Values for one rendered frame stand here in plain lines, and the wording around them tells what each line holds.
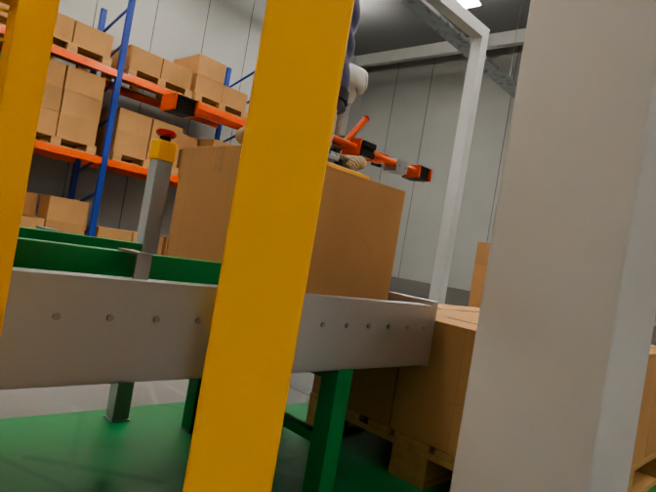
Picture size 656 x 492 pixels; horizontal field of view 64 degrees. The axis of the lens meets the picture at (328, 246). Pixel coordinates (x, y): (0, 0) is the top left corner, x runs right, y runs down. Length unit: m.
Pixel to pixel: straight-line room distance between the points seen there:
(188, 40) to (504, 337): 11.29
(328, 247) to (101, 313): 0.71
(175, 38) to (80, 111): 3.26
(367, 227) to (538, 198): 0.99
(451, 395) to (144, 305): 1.07
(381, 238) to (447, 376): 0.49
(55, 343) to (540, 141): 0.81
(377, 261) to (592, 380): 1.11
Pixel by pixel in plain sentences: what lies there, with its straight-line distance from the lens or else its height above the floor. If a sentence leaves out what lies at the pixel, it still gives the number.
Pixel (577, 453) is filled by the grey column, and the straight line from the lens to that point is 0.66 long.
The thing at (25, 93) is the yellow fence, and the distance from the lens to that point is 0.86.
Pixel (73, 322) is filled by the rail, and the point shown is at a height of 0.51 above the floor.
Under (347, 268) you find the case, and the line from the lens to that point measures 1.57.
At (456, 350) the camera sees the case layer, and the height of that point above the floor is 0.46.
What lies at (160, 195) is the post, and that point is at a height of 0.81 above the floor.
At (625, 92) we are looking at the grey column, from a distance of 0.68.
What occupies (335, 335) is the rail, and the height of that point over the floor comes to 0.50.
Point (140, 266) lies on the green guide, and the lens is 1.06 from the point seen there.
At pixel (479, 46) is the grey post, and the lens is 5.80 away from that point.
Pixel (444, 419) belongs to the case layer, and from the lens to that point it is 1.80.
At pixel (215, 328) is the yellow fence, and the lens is 0.31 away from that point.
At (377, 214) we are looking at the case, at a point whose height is 0.85.
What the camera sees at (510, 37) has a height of 6.04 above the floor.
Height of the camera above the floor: 0.70
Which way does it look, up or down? 1 degrees up
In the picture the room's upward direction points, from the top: 10 degrees clockwise
